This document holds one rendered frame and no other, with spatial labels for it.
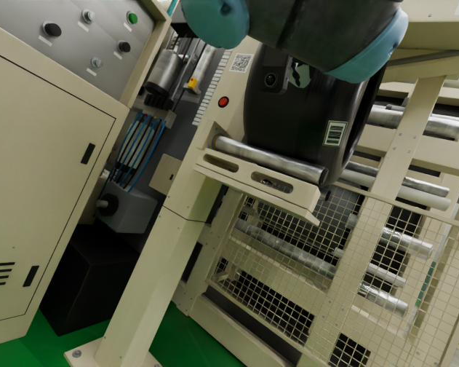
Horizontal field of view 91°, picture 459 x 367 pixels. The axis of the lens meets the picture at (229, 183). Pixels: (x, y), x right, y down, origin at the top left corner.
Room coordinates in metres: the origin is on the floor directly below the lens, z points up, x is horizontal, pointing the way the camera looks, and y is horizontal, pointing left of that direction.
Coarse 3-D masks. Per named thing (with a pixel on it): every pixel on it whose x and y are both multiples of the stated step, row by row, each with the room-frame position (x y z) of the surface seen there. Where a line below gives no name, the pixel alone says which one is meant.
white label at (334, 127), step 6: (330, 126) 0.50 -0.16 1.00; (336, 126) 0.50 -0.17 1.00; (342, 126) 0.50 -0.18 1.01; (330, 132) 0.51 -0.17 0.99; (336, 132) 0.51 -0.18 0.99; (342, 132) 0.50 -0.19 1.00; (324, 138) 0.52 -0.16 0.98; (330, 138) 0.52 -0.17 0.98; (336, 138) 0.52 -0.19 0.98; (342, 138) 0.51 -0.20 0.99; (324, 144) 0.53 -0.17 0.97; (330, 144) 0.53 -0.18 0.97; (336, 144) 0.52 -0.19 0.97
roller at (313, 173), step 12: (216, 144) 0.70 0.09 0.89; (228, 144) 0.67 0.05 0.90; (240, 144) 0.66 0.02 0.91; (240, 156) 0.66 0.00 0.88; (252, 156) 0.63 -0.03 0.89; (264, 156) 0.62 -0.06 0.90; (276, 156) 0.60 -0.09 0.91; (276, 168) 0.61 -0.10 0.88; (288, 168) 0.58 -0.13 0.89; (300, 168) 0.56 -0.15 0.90; (312, 168) 0.55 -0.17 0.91; (324, 168) 0.55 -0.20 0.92; (312, 180) 0.56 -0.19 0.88; (324, 180) 0.56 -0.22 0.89
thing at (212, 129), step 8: (208, 120) 0.68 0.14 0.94; (208, 128) 0.67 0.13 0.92; (216, 128) 0.68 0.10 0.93; (200, 136) 0.68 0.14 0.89; (208, 136) 0.68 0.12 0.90; (216, 136) 0.70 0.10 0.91; (224, 136) 0.74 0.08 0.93; (200, 144) 0.68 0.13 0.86; (208, 144) 0.69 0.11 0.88; (224, 152) 0.78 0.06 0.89; (248, 160) 0.95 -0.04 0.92; (232, 168) 0.86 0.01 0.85
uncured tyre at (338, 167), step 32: (256, 64) 0.57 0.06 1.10; (384, 64) 0.72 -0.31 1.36; (256, 96) 0.58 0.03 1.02; (288, 96) 0.53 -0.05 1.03; (320, 96) 0.49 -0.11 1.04; (352, 96) 0.48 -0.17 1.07; (256, 128) 0.62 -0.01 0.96; (288, 128) 0.56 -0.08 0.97; (320, 128) 0.51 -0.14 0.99; (352, 128) 0.90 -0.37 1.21; (320, 160) 0.57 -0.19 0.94
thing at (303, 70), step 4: (300, 64) 0.42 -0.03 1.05; (296, 68) 0.44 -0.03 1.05; (300, 68) 0.43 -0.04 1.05; (304, 68) 0.43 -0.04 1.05; (308, 68) 0.42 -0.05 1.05; (300, 72) 0.44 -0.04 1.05; (304, 72) 0.44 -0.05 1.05; (308, 72) 0.43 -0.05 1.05; (300, 76) 0.45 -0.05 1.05; (304, 76) 0.45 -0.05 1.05; (308, 76) 0.44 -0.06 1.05; (300, 80) 0.46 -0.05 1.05; (304, 80) 0.46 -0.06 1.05; (308, 80) 0.45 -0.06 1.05; (300, 84) 0.48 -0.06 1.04; (304, 84) 0.47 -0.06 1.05
